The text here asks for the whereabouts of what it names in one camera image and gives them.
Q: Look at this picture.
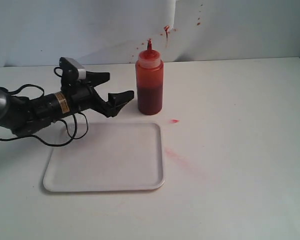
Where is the white rectangular tray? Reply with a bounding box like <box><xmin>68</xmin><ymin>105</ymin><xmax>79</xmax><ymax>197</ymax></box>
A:
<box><xmin>43</xmin><ymin>122</ymin><xmax>166</xmax><ymax>193</ymax></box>

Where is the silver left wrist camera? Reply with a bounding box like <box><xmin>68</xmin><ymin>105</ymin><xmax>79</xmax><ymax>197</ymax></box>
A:
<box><xmin>59</xmin><ymin>57</ymin><xmax>87</xmax><ymax>81</ymax></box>

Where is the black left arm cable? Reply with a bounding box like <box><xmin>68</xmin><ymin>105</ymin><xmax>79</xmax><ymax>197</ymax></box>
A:
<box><xmin>0</xmin><ymin>66</ymin><xmax>89</xmax><ymax>147</ymax></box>

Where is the red ketchup squeeze bottle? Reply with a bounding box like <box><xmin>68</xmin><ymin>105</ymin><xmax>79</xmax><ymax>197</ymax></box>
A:
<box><xmin>135</xmin><ymin>39</ymin><xmax>164</xmax><ymax>116</ymax></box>

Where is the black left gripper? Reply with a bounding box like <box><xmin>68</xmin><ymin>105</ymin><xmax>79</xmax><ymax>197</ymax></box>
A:
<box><xmin>61</xmin><ymin>71</ymin><xmax>135</xmax><ymax>118</ymax></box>

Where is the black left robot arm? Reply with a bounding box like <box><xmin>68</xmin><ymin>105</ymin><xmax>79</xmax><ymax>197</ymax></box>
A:
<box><xmin>0</xmin><ymin>72</ymin><xmax>134</xmax><ymax>137</ymax></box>

